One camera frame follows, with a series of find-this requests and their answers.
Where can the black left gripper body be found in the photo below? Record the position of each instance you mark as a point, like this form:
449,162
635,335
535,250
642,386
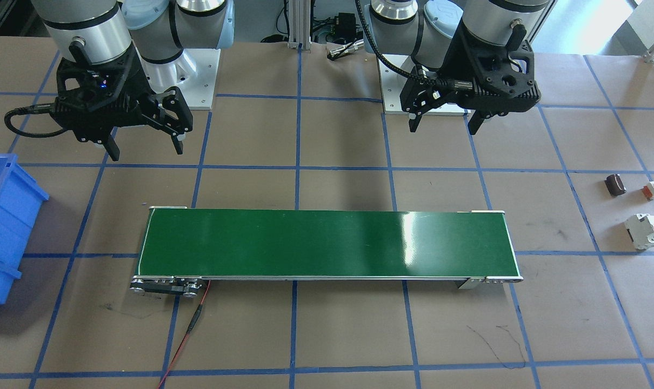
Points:
450,60

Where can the dark brown capacitor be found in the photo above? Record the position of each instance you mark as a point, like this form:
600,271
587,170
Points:
615,185

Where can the black power adapter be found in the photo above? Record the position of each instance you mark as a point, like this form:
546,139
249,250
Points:
344,28

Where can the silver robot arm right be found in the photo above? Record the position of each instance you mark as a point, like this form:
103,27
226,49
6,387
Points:
159,30

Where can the aluminium profile post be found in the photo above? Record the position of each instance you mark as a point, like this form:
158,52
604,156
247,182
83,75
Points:
299,24

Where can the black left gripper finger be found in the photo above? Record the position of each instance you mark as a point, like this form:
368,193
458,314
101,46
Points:
477,119
415,115

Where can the blue plastic bin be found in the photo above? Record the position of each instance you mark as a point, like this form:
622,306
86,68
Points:
21,198

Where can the white circuit breaker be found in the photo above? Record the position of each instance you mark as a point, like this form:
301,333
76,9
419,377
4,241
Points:
640,228

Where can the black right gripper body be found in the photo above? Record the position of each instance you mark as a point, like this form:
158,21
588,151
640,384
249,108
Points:
134,79

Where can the green conveyor belt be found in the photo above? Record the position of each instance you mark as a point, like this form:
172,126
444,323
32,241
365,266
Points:
183,248

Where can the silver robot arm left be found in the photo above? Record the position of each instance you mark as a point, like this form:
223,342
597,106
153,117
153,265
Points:
412,40

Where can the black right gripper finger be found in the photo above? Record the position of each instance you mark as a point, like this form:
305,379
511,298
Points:
177,141
111,146

